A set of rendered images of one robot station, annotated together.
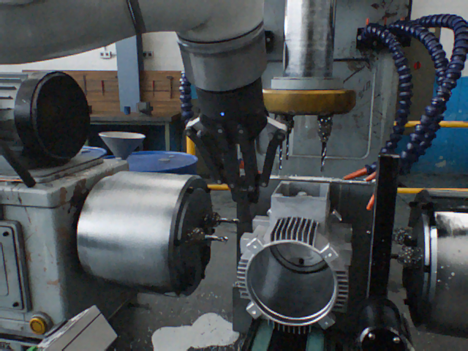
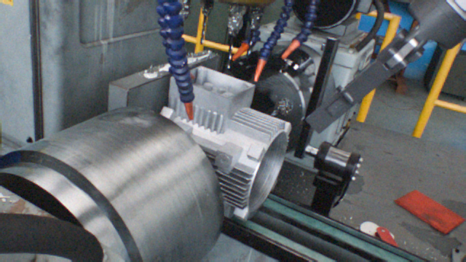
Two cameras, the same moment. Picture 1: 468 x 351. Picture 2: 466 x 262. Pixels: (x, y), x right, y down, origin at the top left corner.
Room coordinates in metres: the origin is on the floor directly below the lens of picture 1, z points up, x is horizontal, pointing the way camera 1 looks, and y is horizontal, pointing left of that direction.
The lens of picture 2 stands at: (0.62, 0.57, 1.40)
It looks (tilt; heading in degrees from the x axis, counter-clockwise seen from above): 26 degrees down; 278
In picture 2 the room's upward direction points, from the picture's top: 11 degrees clockwise
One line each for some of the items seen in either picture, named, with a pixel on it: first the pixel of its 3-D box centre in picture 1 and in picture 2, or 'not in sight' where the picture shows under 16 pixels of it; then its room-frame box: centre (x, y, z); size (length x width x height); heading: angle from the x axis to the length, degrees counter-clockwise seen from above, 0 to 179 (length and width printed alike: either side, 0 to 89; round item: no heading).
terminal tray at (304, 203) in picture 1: (301, 207); (210, 99); (0.77, -0.12, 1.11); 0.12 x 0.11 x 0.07; 165
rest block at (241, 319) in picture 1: (249, 303); not in sight; (0.83, -0.02, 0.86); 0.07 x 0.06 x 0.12; 76
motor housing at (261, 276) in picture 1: (297, 259); (221, 151); (0.73, -0.11, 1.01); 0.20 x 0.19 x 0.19; 165
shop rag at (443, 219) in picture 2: not in sight; (429, 209); (0.20, -0.47, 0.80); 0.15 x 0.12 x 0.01; 142
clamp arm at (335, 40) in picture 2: (381, 237); (316, 100); (0.58, -0.21, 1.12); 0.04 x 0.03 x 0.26; 166
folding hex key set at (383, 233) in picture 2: not in sight; (386, 241); (0.33, -0.27, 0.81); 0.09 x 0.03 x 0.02; 108
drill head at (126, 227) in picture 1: (131, 229); (75, 241); (0.82, 0.23, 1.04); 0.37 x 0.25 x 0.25; 76
